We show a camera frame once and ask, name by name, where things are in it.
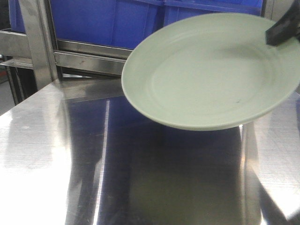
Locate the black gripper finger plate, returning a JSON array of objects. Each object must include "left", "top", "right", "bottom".
[{"left": 265, "top": 0, "right": 300, "bottom": 46}]

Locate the light green round plate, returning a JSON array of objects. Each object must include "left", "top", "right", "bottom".
[{"left": 121, "top": 13, "right": 300, "bottom": 131}]

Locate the blue bin upper right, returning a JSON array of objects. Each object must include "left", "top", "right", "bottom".
[{"left": 164, "top": 0, "right": 263, "bottom": 26}]

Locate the blue bin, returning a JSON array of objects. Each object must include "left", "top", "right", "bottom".
[
  {"left": 164, "top": 0, "right": 263, "bottom": 26},
  {"left": 9, "top": 0, "right": 165, "bottom": 50}
]

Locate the blue bin upper left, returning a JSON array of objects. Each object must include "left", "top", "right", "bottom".
[{"left": 9, "top": 0, "right": 165, "bottom": 50}]

